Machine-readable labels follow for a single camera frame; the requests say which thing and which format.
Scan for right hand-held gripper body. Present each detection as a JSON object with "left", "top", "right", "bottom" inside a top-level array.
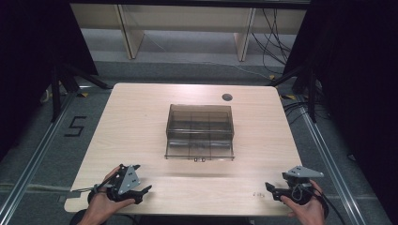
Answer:
[{"left": 279, "top": 165, "right": 325, "bottom": 206}]

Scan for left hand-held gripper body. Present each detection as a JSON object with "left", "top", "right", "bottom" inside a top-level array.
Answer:
[{"left": 106, "top": 163, "right": 148, "bottom": 203}]

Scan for clear smoky drawer box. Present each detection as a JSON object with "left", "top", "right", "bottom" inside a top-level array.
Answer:
[{"left": 164, "top": 103, "right": 236, "bottom": 163}]

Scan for person's right hand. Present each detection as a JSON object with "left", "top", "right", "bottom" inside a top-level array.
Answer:
[{"left": 280, "top": 180, "right": 327, "bottom": 225}]

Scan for person's left hand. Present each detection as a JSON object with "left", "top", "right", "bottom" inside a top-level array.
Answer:
[{"left": 82, "top": 165, "right": 136, "bottom": 225}]

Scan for black metal stand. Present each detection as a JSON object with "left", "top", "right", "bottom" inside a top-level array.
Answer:
[
  {"left": 49, "top": 63, "right": 115, "bottom": 124},
  {"left": 268, "top": 66, "right": 324, "bottom": 124}
]

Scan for dark curtain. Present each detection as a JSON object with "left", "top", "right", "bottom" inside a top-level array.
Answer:
[
  {"left": 283, "top": 0, "right": 398, "bottom": 225},
  {"left": 0, "top": 0, "right": 100, "bottom": 160}
]

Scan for beige wooden shelf unit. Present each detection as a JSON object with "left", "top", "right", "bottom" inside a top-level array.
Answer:
[{"left": 69, "top": 3, "right": 310, "bottom": 62}]

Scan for aluminium floor rail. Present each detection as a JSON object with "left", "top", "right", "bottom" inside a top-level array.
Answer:
[
  {"left": 0, "top": 92, "right": 77, "bottom": 225},
  {"left": 295, "top": 96, "right": 368, "bottom": 225}
]

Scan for left hand-held gripper cable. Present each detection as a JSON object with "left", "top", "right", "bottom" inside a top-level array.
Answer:
[{"left": 66, "top": 184, "right": 109, "bottom": 199}]

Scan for hand-held gripper cable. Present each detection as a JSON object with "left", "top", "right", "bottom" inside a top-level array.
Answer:
[
  {"left": 313, "top": 187, "right": 345, "bottom": 225},
  {"left": 66, "top": 184, "right": 109, "bottom": 199}
]

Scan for right hand-held gripper cable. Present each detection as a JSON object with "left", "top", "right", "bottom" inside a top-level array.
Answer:
[{"left": 313, "top": 187, "right": 345, "bottom": 225}]

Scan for black floor cables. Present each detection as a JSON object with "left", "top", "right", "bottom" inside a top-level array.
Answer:
[{"left": 282, "top": 98, "right": 331, "bottom": 127}]

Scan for bundle of black cables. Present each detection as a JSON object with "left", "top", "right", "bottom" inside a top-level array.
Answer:
[{"left": 251, "top": 7, "right": 293, "bottom": 76}]

